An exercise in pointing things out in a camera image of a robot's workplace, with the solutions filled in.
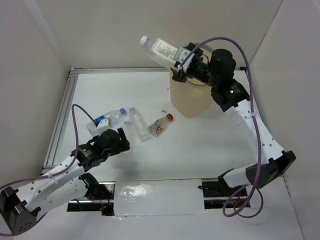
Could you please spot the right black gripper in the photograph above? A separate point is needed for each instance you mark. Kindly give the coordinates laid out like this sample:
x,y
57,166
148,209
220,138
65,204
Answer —
x,y
180,75

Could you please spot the square bottle beige label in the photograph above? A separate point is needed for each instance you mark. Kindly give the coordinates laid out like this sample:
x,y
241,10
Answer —
x,y
160,51

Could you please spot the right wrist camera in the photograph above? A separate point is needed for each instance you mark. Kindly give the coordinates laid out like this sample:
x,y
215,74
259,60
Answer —
x,y
183,59

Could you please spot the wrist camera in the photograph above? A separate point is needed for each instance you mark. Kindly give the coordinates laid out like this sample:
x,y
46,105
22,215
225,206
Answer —
x,y
103,125
183,59

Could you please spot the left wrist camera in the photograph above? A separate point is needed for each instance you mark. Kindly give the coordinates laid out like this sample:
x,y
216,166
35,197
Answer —
x,y
103,125

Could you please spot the beige mesh waste bin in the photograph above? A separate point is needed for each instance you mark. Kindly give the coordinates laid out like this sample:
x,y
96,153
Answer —
x,y
192,97

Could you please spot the clear bottle middle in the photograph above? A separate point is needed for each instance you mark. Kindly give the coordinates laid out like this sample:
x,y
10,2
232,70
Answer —
x,y
139,124

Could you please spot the white front cover panel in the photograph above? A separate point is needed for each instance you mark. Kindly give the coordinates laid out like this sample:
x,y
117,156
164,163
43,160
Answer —
x,y
158,198

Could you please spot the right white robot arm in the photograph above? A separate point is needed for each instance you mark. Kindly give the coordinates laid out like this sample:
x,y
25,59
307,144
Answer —
x,y
271,159

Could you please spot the red cap dirty bottle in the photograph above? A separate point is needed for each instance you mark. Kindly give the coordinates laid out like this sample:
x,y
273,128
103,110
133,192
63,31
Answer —
x,y
160,125

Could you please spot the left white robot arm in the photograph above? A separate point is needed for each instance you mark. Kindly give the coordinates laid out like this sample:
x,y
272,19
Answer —
x,y
24,207

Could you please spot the blue cap labelled bottle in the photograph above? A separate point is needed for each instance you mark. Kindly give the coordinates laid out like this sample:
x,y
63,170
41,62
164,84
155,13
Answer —
x,y
114,116

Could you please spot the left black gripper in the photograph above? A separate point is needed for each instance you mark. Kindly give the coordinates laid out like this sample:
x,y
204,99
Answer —
x,y
124,142

